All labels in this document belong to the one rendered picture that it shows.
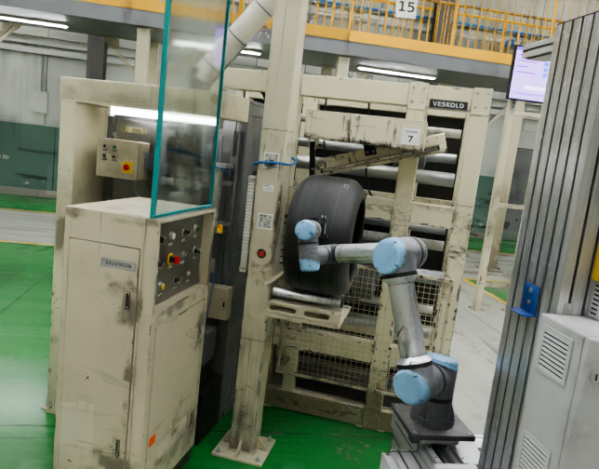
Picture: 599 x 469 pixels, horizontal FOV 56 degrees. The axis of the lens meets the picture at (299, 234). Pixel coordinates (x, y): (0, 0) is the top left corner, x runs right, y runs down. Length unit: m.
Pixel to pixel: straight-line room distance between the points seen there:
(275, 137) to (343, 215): 0.52
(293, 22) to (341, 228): 0.96
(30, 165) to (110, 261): 10.05
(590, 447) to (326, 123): 1.90
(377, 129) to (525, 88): 3.83
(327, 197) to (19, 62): 10.35
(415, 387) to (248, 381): 1.26
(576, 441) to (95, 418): 1.74
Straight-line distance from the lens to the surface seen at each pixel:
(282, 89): 2.67
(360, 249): 2.08
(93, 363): 2.40
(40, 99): 12.17
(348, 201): 2.48
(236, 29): 3.09
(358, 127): 2.85
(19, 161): 12.30
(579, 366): 1.52
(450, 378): 1.98
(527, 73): 6.54
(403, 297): 1.84
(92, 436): 2.53
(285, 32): 2.71
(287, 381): 3.50
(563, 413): 1.58
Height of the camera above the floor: 1.60
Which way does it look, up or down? 9 degrees down
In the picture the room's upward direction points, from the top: 7 degrees clockwise
